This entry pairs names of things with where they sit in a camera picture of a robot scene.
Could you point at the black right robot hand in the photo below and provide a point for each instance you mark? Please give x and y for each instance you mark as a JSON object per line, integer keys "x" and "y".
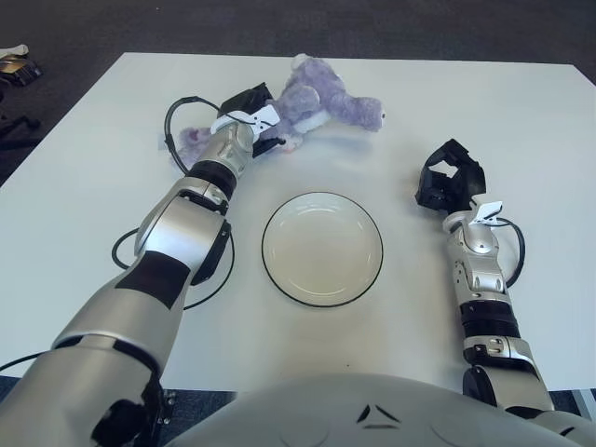
{"x": 472, "y": 181}

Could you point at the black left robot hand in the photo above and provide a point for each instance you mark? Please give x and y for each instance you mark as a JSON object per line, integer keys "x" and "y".
{"x": 244, "y": 98}

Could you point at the purple plush bunny doll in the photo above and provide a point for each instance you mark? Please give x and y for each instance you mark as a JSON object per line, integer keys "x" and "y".
{"x": 335, "y": 98}

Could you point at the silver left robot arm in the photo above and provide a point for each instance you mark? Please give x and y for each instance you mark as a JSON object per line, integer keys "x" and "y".
{"x": 177, "y": 233}

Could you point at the white plate with black rim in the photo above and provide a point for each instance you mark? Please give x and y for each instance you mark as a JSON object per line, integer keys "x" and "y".
{"x": 321, "y": 251}

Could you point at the clear tape piece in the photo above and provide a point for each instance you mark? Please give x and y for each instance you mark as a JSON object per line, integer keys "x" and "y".
{"x": 162, "y": 141}

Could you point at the dark box on floor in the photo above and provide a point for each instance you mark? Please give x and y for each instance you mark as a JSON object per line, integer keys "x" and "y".
{"x": 21, "y": 71}

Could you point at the black chair base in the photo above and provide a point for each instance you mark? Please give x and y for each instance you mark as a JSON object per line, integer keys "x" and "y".
{"x": 18, "y": 125}

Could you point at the grey table leg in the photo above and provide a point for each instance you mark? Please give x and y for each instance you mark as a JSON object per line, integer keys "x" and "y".
{"x": 586, "y": 402}

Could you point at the grey robot torso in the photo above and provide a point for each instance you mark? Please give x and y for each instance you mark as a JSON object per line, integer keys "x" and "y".
{"x": 335, "y": 410}

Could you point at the black metal bracket with screws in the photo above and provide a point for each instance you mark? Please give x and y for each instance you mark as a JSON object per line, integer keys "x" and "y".
{"x": 166, "y": 407}

